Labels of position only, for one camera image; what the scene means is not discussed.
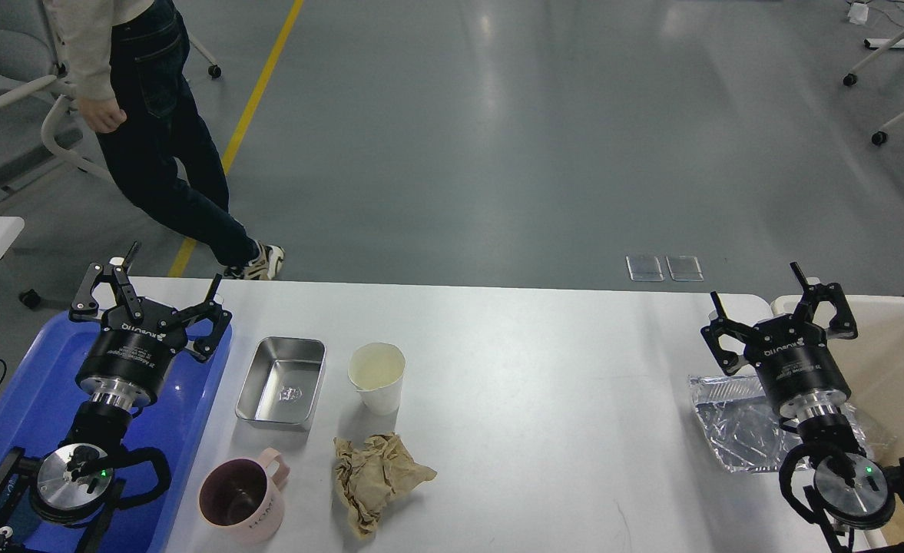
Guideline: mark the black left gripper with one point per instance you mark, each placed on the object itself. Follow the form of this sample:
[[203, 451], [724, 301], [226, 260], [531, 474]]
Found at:
[[133, 348]]

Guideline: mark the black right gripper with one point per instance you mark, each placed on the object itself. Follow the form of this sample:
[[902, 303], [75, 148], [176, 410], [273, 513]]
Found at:
[[793, 357]]

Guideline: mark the aluminium foil tray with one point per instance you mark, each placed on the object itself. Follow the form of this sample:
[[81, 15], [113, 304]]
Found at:
[[743, 429]]

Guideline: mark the stainless steel rectangular tray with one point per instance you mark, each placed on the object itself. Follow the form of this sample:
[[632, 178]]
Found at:
[[282, 384]]

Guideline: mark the pink home mug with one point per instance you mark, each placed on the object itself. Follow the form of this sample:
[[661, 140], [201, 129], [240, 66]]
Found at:
[[244, 496]]

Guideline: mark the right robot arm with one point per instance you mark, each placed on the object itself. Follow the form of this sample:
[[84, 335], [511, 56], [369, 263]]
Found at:
[[828, 479]]

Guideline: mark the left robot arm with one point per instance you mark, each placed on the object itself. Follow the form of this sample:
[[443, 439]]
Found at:
[[91, 473]]

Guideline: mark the beige plastic bin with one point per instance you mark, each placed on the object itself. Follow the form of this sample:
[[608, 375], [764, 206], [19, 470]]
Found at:
[[872, 366]]

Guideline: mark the white paper cup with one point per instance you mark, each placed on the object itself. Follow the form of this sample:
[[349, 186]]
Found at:
[[377, 370]]

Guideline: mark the grey office chair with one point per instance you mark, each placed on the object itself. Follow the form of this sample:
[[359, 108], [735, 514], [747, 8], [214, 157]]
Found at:
[[32, 129]]

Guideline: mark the person in dark jeans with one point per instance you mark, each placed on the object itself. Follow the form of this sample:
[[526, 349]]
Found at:
[[126, 60]]

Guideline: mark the crumpled brown paper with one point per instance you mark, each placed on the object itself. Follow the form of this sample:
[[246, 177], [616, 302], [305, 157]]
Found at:
[[370, 477]]

